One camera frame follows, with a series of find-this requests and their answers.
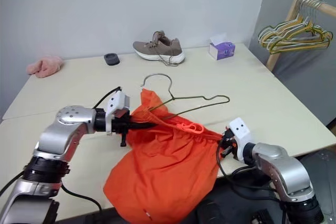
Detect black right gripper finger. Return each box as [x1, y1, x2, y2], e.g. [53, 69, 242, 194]
[219, 131, 231, 144]
[219, 146, 232, 158]

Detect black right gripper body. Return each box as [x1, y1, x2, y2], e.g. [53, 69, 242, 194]
[225, 129, 239, 161]

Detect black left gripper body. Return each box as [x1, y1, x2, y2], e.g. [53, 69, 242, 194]
[111, 110, 133, 148]

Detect orange drawstring shorts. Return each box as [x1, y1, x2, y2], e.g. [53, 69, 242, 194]
[102, 89, 226, 224]

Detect brown sneaker with white sole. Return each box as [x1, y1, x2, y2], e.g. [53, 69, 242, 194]
[132, 30, 186, 67]

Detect purple tissue box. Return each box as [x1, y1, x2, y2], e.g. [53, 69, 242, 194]
[208, 33, 236, 61]

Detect wooden clothes rack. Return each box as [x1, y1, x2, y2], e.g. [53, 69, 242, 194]
[265, 0, 336, 72]

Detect pink fluffy cloth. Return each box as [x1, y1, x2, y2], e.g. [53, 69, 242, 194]
[25, 55, 65, 79]

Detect bunch of hangers on rack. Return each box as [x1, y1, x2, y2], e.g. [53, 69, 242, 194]
[261, 0, 332, 53]

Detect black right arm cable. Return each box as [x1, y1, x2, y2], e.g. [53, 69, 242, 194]
[215, 140, 287, 209]

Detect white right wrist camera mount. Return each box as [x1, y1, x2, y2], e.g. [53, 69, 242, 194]
[228, 117, 255, 161]

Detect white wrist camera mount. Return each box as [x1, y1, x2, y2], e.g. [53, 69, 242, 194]
[104, 91, 131, 135]
[228, 117, 255, 161]

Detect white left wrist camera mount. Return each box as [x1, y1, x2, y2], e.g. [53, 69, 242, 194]
[104, 91, 131, 135]

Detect black ring-shaped roll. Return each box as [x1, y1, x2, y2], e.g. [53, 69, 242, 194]
[103, 52, 121, 66]

